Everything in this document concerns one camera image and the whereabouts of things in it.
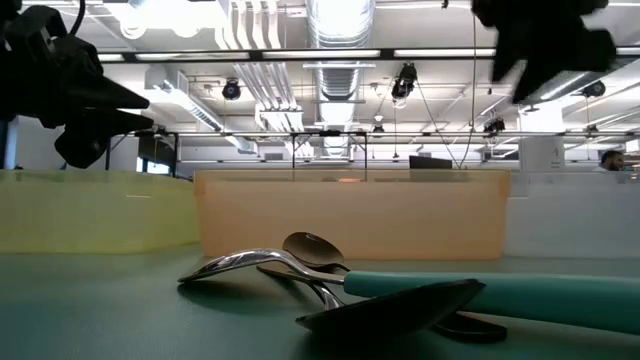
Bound green table mat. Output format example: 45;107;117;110
0;243;640;360

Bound overhead light bar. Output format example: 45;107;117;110
94;47;640;62

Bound dark display panel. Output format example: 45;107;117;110
137;133;177;176

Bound black metal rig frame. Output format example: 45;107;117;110
102;129;640;181

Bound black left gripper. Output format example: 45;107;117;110
0;6;154;169

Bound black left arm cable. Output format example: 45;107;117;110
68;0;87;37

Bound clear plastic bin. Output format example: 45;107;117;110
502;169;640;260

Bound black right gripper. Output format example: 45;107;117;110
472;0;617;105

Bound white rectangular air duct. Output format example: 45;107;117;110
143;64;259;154

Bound silver round ceiling duct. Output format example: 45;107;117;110
304;0;377;159

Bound black metal spoon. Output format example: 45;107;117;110
282;231;509;345
256;263;487;347

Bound dark computer monitor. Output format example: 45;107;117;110
408;155;454;170

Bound yellow plastic bin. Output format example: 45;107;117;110
0;168;201;255

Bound grey hanging cable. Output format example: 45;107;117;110
457;13;479;169

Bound person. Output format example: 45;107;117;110
593;149;626;174

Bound teal handled metal spoon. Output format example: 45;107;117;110
177;248;640;337

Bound orange plastic bin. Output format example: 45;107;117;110
193;168;512;261

